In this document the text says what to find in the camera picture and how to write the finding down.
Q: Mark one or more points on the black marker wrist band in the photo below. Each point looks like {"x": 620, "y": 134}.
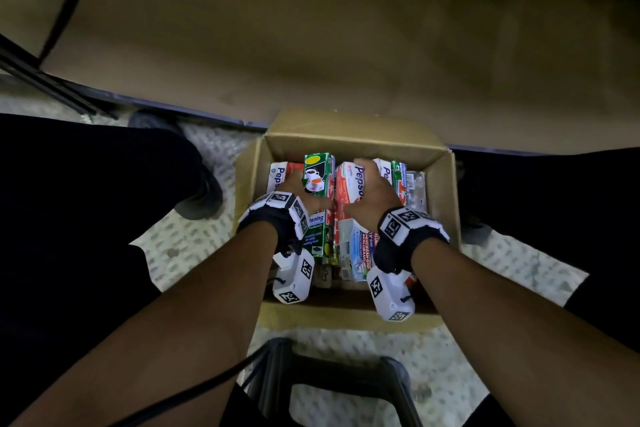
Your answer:
{"x": 282, "y": 216}
{"x": 402, "y": 236}

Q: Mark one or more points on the person's right hand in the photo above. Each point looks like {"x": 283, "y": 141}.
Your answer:
{"x": 372, "y": 201}

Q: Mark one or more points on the black shoe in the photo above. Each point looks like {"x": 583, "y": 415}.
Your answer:
{"x": 474, "y": 232}
{"x": 200, "y": 191}

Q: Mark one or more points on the green red small box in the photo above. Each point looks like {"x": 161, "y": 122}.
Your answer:
{"x": 400, "y": 181}

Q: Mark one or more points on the person's black trouser leg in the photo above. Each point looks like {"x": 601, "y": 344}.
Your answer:
{"x": 555, "y": 211}
{"x": 75, "y": 221}

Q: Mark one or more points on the red white toothpaste box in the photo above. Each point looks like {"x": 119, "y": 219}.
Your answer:
{"x": 350, "y": 181}
{"x": 277, "y": 174}
{"x": 385, "y": 169}

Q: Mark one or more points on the clear plastic packet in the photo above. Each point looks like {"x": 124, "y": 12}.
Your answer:
{"x": 416, "y": 189}

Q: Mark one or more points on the person's left forearm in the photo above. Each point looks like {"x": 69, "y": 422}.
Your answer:
{"x": 165, "y": 336}

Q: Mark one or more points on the person's left thumb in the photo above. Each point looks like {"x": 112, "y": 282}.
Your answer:
{"x": 321, "y": 205}

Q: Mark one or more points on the person's right forearm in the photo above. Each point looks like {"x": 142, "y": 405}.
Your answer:
{"x": 520, "y": 341}

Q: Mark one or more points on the brown cardboard box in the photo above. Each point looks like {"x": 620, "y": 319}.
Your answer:
{"x": 350, "y": 141}

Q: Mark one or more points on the person's left hand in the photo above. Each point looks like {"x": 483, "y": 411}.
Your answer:
{"x": 300, "y": 191}

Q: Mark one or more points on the green tea box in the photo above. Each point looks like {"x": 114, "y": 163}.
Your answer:
{"x": 320, "y": 176}

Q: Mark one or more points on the person's right thumb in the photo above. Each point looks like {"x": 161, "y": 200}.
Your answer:
{"x": 353, "y": 210}

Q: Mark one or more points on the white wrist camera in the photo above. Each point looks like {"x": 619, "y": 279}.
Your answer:
{"x": 390, "y": 294}
{"x": 295, "y": 276}

